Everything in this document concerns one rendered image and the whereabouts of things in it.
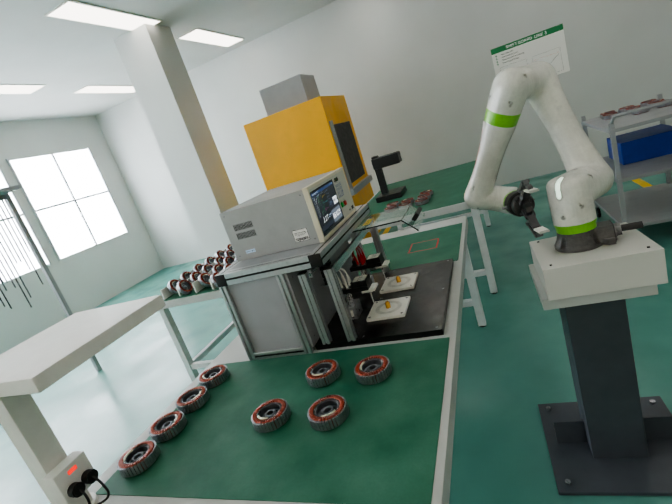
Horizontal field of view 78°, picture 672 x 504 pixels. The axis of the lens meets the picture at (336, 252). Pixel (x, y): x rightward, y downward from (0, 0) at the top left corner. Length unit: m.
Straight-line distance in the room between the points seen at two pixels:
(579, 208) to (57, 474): 1.64
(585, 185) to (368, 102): 5.61
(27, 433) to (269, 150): 4.62
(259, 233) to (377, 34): 5.60
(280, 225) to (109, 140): 8.25
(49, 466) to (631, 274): 1.69
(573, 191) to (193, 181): 4.69
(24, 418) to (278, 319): 0.77
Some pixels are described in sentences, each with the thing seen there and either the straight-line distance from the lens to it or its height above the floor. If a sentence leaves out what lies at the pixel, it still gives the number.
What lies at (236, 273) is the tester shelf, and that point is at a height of 1.11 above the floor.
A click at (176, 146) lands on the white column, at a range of 5.61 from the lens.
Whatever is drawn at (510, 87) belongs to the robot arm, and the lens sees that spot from 1.57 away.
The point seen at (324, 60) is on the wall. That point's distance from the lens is 7.14.
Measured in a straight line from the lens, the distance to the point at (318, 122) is 5.21.
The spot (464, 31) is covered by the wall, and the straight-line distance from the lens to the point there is 6.78.
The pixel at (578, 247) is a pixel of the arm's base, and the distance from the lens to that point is 1.58.
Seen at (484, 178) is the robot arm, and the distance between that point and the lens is 1.70.
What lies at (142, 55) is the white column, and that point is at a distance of 5.78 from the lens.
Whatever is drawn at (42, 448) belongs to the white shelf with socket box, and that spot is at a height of 0.96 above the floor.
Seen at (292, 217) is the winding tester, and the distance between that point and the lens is 1.52.
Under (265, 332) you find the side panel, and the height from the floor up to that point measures 0.85.
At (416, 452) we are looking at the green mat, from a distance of 1.04.
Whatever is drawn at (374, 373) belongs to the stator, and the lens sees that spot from 1.26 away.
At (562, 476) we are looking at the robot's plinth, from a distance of 1.97.
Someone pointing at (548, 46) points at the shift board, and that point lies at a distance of 6.81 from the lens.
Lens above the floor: 1.45
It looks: 15 degrees down
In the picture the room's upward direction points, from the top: 19 degrees counter-clockwise
